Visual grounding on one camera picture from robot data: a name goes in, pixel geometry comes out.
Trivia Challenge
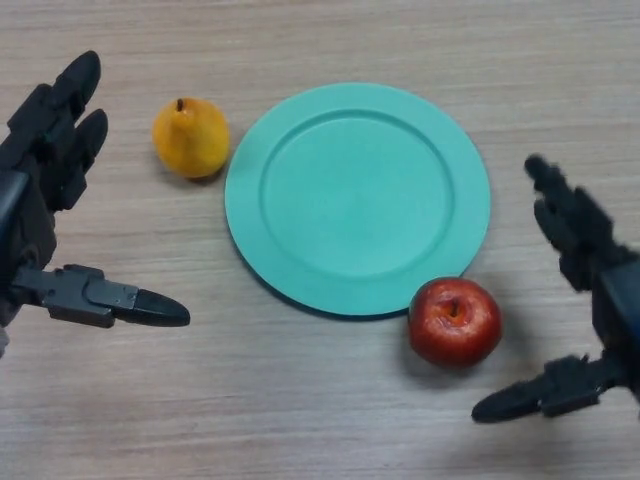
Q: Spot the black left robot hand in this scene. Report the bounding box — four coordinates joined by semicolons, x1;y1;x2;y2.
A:
0;49;192;332

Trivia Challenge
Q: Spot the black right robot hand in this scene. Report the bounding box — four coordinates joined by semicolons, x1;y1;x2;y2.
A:
471;153;640;424

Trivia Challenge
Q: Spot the red apple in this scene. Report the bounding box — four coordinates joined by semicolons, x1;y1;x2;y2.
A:
407;277;503;370

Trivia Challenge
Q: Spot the green round plate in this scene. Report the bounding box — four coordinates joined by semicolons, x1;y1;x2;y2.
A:
223;82;492;320

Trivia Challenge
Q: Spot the yellow pear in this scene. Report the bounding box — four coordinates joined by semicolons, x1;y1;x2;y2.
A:
152;97;231;180

